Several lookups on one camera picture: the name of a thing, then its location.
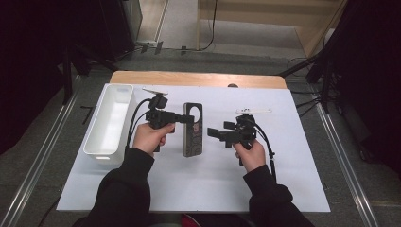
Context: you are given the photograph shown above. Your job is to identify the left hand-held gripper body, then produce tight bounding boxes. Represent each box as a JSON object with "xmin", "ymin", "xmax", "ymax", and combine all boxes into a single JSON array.
[{"xmin": 142, "ymin": 87, "xmax": 178, "ymax": 131}]

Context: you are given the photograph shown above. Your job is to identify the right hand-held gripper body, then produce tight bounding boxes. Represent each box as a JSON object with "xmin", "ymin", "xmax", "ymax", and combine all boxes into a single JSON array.
[{"xmin": 224, "ymin": 108, "xmax": 272, "ymax": 149}]

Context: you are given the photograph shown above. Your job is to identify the patterned phone case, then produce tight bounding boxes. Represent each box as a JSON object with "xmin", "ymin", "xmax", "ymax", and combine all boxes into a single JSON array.
[{"xmin": 183, "ymin": 102, "xmax": 204, "ymax": 158}]

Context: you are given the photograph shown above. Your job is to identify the white plastic bin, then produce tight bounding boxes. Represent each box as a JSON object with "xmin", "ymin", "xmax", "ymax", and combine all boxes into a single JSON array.
[{"xmin": 82, "ymin": 83, "xmax": 137, "ymax": 165}]

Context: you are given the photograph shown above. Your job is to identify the person's left hand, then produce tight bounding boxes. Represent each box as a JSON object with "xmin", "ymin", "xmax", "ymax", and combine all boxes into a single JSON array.
[{"xmin": 131, "ymin": 122, "xmax": 176, "ymax": 158}]

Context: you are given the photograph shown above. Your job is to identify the person's right hand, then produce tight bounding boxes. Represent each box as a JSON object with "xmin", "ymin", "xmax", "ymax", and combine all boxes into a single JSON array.
[{"xmin": 233, "ymin": 139, "xmax": 267, "ymax": 173}]

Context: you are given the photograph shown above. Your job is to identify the white table mat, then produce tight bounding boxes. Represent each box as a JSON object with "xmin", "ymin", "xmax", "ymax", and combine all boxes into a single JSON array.
[{"xmin": 56, "ymin": 83, "xmax": 331, "ymax": 213}]

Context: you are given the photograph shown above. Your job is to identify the black metal stand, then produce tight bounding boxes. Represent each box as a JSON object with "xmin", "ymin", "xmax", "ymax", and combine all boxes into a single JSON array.
[
  {"xmin": 278, "ymin": 53, "xmax": 335, "ymax": 114},
  {"xmin": 61, "ymin": 44, "xmax": 119, "ymax": 106}
]

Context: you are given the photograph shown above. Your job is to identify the black cabinet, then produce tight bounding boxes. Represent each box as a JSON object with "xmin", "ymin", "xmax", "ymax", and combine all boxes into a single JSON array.
[{"xmin": 62, "ymin": 0, "xmax": 136, "ymax": 62}]

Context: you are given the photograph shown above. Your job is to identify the dark curtain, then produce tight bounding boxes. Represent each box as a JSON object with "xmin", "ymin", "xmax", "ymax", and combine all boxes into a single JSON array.
[
  {"xmin": 330, "ymin": 0, "xmax": 401, "ymax": 174},
  {"xmin": 0, "ymin": 0, "xmax": 64, "ymax": 155}
]

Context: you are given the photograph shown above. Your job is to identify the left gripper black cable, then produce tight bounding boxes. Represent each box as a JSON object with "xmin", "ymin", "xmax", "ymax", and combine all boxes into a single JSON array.
[{"xmin": 125, "ymin": 97, "xmax": 153, "ymax": 152}]

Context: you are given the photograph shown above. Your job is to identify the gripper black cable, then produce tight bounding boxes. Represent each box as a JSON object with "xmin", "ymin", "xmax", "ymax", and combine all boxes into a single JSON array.
[
  {"xmin": 250, "ymin": 119, "xmax": 278, "ymax": 183},
  {"xmin": 125, "ymin": 97, "xmax": 153, "ymax": 152}
]

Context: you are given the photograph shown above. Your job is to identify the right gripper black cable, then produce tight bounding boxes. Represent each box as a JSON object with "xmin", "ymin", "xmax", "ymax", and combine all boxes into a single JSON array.
[{"xmin": 250, "ymin": 119, "xmax": 278, "ymax": 183}]

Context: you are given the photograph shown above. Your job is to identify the black floor cable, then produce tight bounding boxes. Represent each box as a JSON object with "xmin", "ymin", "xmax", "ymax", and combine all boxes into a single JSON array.
[{"xmin": 285, "ymin": 56, "xmax": 323, "ymax": 117}]

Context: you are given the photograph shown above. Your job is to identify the black hanging cable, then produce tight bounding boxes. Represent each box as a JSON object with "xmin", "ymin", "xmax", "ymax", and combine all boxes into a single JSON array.
[{"xmin": 188, "ymin": 0, "xmax": 219, "ymax": 52}]

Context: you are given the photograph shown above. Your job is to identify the metal floor rail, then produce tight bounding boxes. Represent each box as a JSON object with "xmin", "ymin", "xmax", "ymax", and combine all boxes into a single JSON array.
[
  {"xmin": 0, "ymin": 91, "xmax": 79, "ymax": 227},
  {"xmin": 315, "ymin": 102, "xmax": 381, "ymax": 227}
]

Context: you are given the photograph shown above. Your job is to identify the light wooden shelf frame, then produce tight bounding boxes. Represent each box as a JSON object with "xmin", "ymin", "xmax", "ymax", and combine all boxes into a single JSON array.
[{"xmin": 197, "ymin": 0, "xmax": 348, "ymax": 59}]

